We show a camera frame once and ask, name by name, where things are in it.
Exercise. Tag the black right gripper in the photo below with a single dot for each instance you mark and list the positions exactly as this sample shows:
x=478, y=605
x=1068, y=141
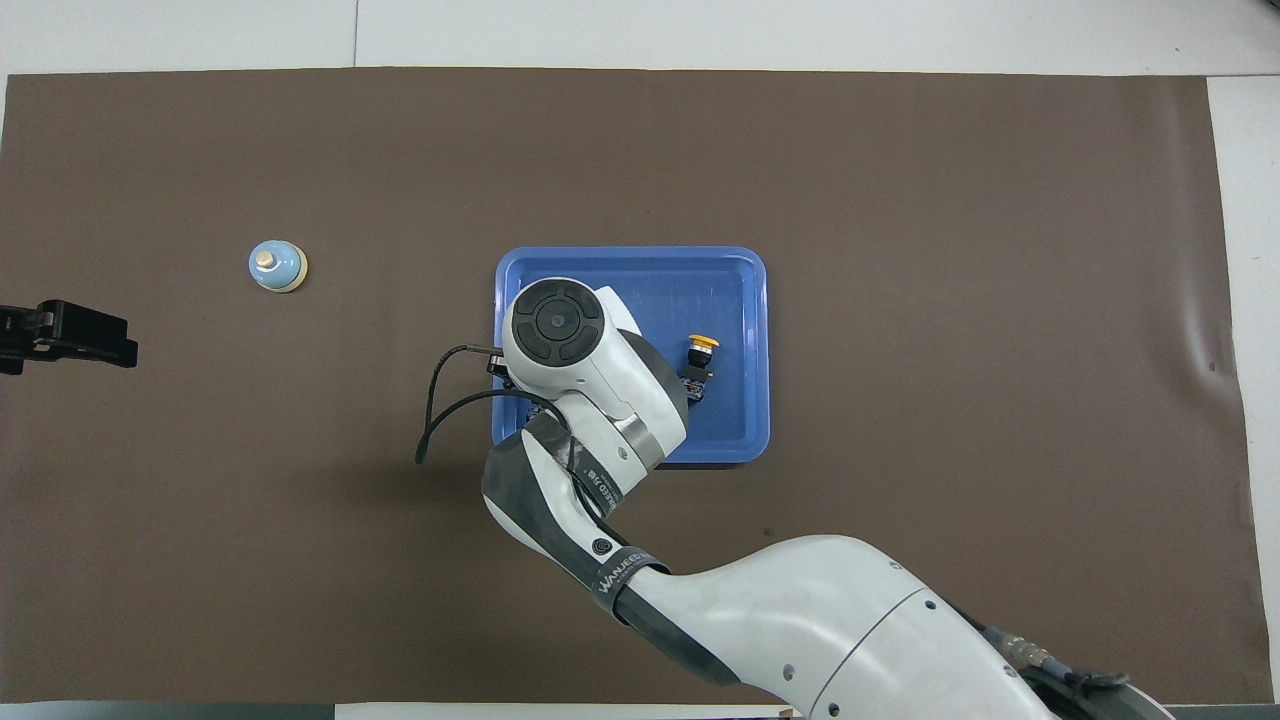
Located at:
x=498, y=366

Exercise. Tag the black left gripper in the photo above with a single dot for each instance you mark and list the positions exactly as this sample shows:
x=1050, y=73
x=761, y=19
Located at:
x=70, y=325

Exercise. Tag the yellow push button switch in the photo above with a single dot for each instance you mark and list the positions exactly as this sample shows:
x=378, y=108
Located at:
x=702, y=348

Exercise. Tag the light blue call bell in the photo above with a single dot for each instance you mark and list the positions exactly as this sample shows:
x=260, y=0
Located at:
x=275, y=266

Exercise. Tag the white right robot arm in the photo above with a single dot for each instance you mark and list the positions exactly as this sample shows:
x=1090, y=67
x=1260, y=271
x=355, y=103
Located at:
x=800, y=620

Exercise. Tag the blue plastic tray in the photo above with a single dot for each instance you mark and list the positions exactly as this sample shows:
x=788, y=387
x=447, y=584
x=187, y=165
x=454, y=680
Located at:
x=700, y=290

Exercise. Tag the brown table mat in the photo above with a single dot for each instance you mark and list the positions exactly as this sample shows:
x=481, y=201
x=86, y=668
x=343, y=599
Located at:
x=300, y=550

